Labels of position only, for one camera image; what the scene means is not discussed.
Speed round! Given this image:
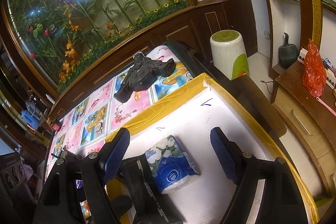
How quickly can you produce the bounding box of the blue tissue pack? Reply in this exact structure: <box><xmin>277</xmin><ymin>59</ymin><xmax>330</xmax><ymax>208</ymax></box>
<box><xmin>145</xmin><ymin>135</ymin><xmax>199</xmax><ymax>194</ymax></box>

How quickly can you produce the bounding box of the black snack bag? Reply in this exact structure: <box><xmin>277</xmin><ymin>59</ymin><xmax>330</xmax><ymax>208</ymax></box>
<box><xmin>119</xmin><ymin>155</ymin><xmax>183</xmax><ymax>223</ymax></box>

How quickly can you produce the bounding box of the colourful printed tablecloth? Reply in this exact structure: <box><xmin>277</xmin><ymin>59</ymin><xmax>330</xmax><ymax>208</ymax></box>
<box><xmin>46</xmin><ymin>46</ymin><xmax>193</xmax><ymax>174</ymax></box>

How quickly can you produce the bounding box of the small red box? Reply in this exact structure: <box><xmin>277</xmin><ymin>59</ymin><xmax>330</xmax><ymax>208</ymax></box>
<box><xmin>50</xmin><ymin>119</ymin><xmax>62</xmax><ymax>132</ymax></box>

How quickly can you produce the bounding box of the yellow taped foam box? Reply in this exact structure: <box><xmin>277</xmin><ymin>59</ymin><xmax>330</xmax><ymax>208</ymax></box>
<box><xmin>105</xmin><ymin>72</ymin><xmax>321</xmax><ymax>224</ymax></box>

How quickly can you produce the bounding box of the blue water jug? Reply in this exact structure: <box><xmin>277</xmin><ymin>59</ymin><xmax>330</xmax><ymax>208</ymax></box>
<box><xmin>21</xmin><ymin>110</ymin><xmax>39</xmax><ymax>130</ymax></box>

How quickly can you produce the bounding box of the black star-shaped device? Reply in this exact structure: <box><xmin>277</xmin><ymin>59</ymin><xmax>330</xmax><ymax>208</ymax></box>
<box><xmin>114</xmin><ymin>52</ymin><xmax>175</xmax><ymax>103</ymax></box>

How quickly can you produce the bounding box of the wooden side cabinet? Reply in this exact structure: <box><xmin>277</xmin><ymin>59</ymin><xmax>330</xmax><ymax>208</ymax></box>
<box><xmin>271</xmin><ymin>61</ymin><xmax>335</xmax><ymax>197</ymax></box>

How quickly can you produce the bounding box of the white green plastic stool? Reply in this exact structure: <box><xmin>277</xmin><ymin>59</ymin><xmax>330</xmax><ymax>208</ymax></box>
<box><xmin>210</xmin><ymin>30</ymin><xmax>249</xmax><ymax>80</ymax></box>

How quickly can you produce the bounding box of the red plastic bag on cabinet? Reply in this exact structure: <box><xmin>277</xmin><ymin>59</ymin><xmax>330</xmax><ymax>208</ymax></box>
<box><xmin>302</xmin><ymin>39</ymin><xmax>327</xmax><ymax>98</ymax></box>

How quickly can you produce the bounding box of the dark green vase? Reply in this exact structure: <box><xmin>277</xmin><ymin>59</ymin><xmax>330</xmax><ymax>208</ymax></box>
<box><xmin>278</xmin><ymin>32</ymin><xmax>299</xmax><ymax>69</ymax></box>

